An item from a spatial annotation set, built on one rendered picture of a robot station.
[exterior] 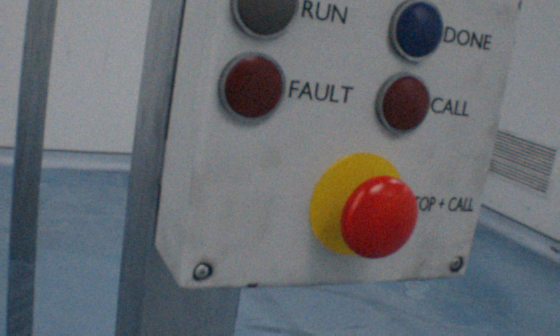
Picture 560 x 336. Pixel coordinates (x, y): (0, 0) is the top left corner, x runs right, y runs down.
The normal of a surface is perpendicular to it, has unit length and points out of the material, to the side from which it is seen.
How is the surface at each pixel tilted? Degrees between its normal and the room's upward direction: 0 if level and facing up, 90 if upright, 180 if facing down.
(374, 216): 88
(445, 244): 90
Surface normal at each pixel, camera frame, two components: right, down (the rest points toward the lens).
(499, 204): -0.90, -0.05
